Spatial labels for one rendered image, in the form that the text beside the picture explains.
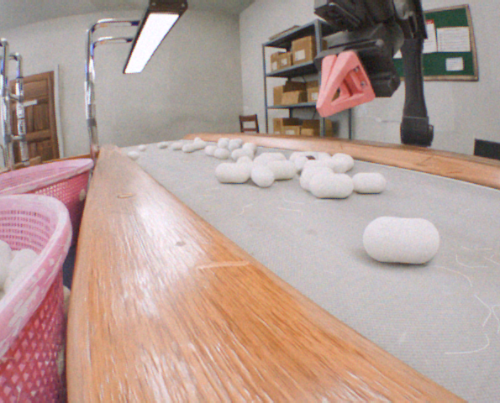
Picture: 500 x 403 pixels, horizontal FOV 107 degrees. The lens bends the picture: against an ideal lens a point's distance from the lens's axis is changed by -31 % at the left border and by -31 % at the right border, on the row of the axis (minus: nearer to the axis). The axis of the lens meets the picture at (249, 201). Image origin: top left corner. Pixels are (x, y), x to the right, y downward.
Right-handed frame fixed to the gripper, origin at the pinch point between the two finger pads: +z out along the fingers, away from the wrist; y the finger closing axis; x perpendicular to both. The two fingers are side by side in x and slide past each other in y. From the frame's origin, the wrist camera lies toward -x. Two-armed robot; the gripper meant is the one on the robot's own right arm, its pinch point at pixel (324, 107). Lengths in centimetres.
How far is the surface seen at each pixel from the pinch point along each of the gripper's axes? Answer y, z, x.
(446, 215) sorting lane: 15.7, 7.0, 3.9
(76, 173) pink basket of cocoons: -10.6, 23.2, -12.9
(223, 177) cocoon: -2.5, 13.1, -2.2
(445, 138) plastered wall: -54, -152, 142
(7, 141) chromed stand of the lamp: -51, 36, -33
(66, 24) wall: -450, -65, -209
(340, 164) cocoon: 1.8, 3.4, 5.2
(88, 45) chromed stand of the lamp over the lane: -51, 5, -34
